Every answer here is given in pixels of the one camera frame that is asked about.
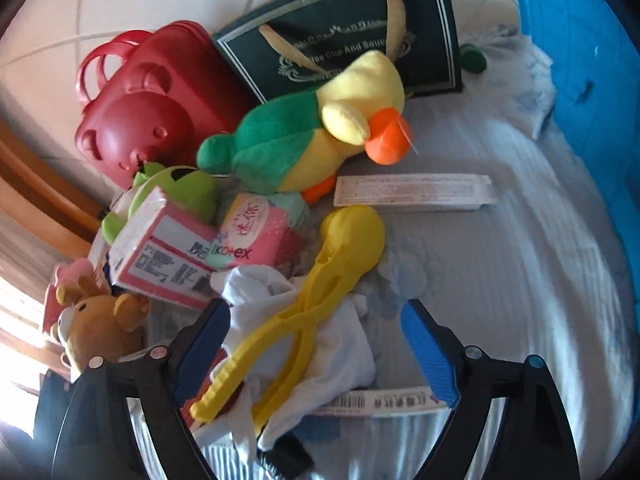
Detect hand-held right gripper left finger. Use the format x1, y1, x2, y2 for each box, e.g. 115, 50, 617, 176
52, 297, 233, 480

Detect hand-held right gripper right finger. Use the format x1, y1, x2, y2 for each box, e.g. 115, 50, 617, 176
400, 299, 583, 480

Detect yellow snowball clip tongs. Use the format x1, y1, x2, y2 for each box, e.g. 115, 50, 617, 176
190, 205, 387, 433

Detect light blue cloth-covered desktop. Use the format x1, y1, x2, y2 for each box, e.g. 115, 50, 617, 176
100, 50, 631, 480

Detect long white box with barcode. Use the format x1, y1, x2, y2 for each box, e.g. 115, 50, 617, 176
310, 385, 451, 418

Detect white cloth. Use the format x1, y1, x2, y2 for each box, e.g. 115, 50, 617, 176
210, 265, 378, 451

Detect brown bear plush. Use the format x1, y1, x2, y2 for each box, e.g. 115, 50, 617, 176
50, 280, 151, 373

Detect small pink tissue pack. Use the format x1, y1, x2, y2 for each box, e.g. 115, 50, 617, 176
107, 186, 221, 311

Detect black object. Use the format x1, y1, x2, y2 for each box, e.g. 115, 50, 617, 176
257, 435, 313, 480

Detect pink sanitary pad pack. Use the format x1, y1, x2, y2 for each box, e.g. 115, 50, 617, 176
210, 191, 313, 278

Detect pink pig plush orange dress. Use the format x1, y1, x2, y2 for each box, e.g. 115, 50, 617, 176
42, 257, 108, 333

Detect green frog plush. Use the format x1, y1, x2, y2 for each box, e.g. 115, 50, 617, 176
101, 162, 218, 243

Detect long white box red print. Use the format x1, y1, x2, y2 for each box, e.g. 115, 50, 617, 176
333, 174, 499, 209

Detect yellow and green duck plush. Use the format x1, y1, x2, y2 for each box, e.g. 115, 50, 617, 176
196, 50, 413, 206

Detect red bear-shaped case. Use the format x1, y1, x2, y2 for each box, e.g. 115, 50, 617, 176
75, 20, 258, 191

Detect white crumpled plastic bag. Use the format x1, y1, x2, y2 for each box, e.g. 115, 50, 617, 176
480, 30, 558, 141

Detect small green toy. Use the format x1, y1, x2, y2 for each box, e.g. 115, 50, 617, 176
459, 42, 488, 73

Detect blue plastic container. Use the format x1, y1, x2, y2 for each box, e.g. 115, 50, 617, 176
507, 0, 640, 341

